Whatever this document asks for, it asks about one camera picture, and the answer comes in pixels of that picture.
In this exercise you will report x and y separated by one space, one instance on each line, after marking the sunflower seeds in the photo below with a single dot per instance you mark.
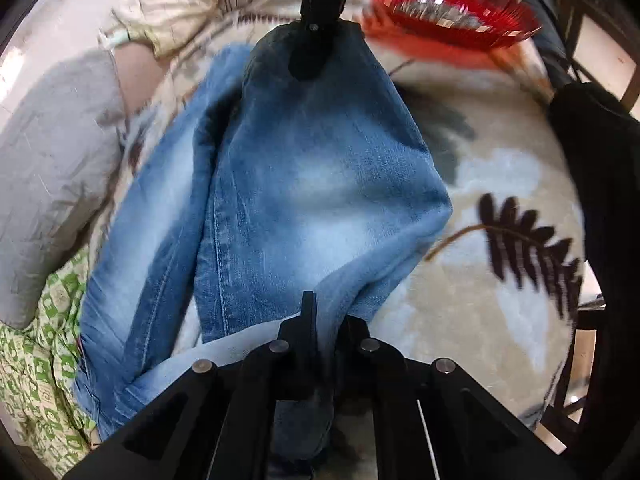
441 13

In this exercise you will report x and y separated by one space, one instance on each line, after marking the green patterned cloth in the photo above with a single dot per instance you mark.
38 369

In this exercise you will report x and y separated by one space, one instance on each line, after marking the red glass bowl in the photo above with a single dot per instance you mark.
433 28

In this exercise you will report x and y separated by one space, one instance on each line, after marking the blue denim jeans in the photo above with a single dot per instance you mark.
263 187

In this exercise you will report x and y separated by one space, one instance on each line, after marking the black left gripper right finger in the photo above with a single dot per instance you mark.
373 376

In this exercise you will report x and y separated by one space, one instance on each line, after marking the cream satin pillow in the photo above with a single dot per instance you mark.
180 5

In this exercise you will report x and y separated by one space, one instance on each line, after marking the pink pillow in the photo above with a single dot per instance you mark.
139 73

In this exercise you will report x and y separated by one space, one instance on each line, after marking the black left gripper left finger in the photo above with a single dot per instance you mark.
269 398

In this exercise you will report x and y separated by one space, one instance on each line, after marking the leaf patterned cream blanket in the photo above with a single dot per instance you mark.
498 289

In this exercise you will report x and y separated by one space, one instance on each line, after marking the grey quilted pillow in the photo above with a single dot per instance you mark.
59 151

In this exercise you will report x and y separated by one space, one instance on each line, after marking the dark wooden stool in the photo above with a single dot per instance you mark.
603 40

